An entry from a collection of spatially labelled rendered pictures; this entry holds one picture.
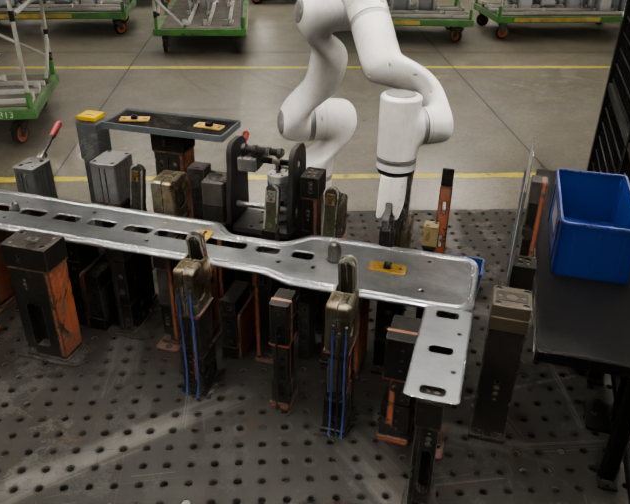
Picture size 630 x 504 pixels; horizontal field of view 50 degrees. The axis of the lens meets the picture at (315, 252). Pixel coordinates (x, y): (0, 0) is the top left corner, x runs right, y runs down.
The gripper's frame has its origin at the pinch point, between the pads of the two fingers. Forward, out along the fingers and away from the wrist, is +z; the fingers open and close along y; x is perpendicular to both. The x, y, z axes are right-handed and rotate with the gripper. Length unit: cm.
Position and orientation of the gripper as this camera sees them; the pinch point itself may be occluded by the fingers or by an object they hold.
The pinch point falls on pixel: (390, 232)
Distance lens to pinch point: 149.9
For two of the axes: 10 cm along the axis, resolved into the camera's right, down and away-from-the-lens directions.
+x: 9.6, 1.5, -2.3
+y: -2.8, 4.8, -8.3
